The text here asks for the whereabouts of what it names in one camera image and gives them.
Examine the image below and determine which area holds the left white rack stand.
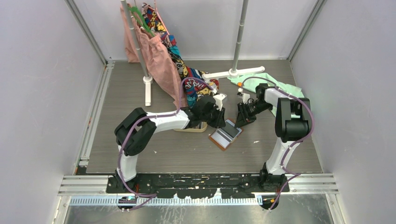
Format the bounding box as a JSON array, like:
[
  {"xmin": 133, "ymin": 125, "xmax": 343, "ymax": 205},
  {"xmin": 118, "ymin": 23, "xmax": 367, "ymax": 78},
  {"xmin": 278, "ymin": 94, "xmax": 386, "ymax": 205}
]
[{"xmin": 120, "ymin": 0, "xmax": 154, "ymax": 107}]

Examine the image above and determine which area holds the beige oval card tray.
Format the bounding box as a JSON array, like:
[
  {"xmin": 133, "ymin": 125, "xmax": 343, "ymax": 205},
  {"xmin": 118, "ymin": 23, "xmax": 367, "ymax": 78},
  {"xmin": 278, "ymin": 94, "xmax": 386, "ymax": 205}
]
[{"xmin": 173, "ymin": 122, "xmax": 208, "ymax": 133}]

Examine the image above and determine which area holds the white rack stand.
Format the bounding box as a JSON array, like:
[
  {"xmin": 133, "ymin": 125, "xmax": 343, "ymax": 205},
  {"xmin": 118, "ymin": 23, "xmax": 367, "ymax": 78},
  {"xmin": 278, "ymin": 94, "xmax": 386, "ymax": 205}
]
[
  {"xmin": 202, "ymin": 0, "xmax": 265, "ymax": 80},
  {"xmin": 120, "ymin": 0, "xmax": 154, "ymax": 107}
]

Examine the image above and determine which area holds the green clothes hanger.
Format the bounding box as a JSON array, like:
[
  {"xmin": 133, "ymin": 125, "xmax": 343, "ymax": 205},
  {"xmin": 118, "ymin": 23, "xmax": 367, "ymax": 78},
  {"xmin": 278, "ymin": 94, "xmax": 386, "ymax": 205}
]
[{"xmin": 128, "ymin": 7, "xmax": 155, "ymax": 37}]

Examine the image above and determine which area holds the brown leather card holder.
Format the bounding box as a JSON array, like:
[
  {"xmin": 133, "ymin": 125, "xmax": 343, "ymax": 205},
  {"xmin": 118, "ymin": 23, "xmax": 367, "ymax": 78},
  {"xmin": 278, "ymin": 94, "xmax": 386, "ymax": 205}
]
[{"xmin": 208, "ymin": 119, "xmax": 243, "ymax": 151}]

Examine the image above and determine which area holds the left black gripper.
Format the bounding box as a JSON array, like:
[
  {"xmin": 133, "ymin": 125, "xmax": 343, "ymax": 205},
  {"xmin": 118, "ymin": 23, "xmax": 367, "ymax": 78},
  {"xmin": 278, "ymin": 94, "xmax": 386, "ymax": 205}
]
[{"xmin": 200, "ymin": 104, "xmax": 226, "ymax": 129}]

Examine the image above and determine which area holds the dark credit card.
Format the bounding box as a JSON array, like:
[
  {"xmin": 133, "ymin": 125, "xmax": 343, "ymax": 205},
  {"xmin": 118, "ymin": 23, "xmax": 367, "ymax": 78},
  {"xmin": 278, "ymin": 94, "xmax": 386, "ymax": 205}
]
[{"xmin": 221, "ymin": 120, "xmax": 242, "ymax": 138}]

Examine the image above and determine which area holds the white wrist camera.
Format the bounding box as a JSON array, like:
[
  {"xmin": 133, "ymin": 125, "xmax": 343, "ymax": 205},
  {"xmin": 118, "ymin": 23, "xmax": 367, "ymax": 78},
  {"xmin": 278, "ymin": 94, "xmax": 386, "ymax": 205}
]
[
  {"xmin": 237, "ymin": 88, "xmax": 250, "ymax": 104},
  {"xmin": 213, "ymin": 93, "xmax": 227, "ymax": 111}
]

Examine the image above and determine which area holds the mint green garment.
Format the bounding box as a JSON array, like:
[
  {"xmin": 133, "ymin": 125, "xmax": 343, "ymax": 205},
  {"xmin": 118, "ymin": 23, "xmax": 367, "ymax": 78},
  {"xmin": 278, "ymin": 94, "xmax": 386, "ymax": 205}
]
[{"xmin": 228, "ymin": 73, "xmax": 304, "ymax": 99}]

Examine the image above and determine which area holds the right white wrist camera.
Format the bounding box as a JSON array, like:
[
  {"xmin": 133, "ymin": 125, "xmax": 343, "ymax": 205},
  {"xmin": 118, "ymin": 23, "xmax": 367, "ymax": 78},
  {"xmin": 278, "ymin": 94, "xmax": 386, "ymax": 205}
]
[{"xmin": 237, "ymin": 88, "xmax": 250, "ymax": 104}]

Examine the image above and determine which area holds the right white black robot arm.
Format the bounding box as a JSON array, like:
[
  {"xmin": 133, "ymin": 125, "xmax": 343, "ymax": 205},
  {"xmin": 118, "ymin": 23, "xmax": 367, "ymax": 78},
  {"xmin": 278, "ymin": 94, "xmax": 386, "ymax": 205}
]
[{"xmin": 235, "ymin": 83, "xmax": 313, "ymax": 192}]

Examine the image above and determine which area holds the colourful comic print garment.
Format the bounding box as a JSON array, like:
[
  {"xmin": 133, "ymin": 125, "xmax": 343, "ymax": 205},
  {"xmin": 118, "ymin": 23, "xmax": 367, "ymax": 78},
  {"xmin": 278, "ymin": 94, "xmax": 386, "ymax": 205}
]
[{"xmin": 141, "ymin": 3, "xmax": 219, "ymax": 106}]

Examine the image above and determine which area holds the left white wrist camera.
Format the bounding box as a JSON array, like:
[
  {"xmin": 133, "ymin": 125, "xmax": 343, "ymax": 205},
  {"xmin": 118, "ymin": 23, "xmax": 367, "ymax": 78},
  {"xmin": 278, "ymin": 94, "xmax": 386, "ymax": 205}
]
[{"xmin": 213, "ymin": 93, "xmax": 227, "ymax": 111}]

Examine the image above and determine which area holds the right white rack stand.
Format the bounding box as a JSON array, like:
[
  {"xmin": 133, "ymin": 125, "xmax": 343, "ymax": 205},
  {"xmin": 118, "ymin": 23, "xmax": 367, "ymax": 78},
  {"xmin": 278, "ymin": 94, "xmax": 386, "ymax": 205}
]
[{"xmin": 202, "ymin": 0, "xmax": 265, "ymax": 80}]

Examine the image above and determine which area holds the pink hanging garment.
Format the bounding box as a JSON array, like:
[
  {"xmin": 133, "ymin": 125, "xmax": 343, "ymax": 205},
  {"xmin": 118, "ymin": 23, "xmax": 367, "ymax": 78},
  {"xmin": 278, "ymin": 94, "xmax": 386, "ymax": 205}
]
[{"xmin": 120, "ymin": 6, "xmax": 186, "ymax": 107}]

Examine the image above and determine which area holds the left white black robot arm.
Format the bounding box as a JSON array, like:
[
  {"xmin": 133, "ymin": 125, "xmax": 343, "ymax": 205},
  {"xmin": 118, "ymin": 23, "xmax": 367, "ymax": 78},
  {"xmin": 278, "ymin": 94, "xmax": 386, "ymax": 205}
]
[{"xmin": 114, "ymin": 93, "xmax": 226, "ymax": 193}]

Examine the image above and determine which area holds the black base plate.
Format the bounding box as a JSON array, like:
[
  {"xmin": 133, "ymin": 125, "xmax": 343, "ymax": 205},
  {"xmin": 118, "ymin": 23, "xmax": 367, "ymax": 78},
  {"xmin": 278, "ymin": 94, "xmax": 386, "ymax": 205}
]
[{"xmin": 106, "ymin": 170, "xmax": 290, "ymax": 209}]

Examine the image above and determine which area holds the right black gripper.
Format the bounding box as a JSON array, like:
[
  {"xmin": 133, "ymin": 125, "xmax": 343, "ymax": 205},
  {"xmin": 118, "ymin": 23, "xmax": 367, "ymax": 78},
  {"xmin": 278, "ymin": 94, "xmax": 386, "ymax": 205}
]
[{"xmin": 235, "ymin": 100, "xmax": 273, "ymax": 128}]

